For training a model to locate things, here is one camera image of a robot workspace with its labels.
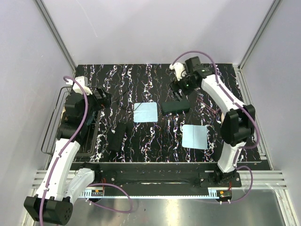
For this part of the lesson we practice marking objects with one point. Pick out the dark green glasses case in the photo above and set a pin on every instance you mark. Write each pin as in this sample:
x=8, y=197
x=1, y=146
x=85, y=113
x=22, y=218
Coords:
x=175, y=107

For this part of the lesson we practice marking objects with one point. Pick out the black glasses case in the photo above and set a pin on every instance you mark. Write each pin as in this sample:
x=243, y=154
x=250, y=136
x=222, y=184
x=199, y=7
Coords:
x=117, y=139

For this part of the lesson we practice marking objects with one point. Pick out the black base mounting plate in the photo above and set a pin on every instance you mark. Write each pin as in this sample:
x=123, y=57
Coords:
x=196, y=174

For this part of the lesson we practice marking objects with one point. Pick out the light blue cloth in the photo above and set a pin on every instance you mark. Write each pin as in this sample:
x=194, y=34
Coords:
x=194, y=136
x=145, y=112

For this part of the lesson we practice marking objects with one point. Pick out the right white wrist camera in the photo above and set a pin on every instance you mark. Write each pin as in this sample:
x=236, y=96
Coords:
x=179, y=70

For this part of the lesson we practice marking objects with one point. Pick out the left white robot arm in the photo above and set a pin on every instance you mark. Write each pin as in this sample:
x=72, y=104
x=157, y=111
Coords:
x=53, y=201

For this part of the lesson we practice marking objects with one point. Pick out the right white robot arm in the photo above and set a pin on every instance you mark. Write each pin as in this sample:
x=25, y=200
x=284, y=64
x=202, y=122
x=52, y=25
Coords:
x=238, y=122

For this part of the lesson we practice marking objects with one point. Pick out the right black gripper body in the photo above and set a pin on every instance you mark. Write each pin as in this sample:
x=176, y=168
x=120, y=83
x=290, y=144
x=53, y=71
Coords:
x=185, y=83

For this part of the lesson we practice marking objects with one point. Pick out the black wire dish rack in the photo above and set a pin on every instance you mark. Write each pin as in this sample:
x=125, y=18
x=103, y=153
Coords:
x=64, y=121

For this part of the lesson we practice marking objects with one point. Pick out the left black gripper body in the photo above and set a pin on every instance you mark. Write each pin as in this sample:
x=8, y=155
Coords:
x=96, y=103

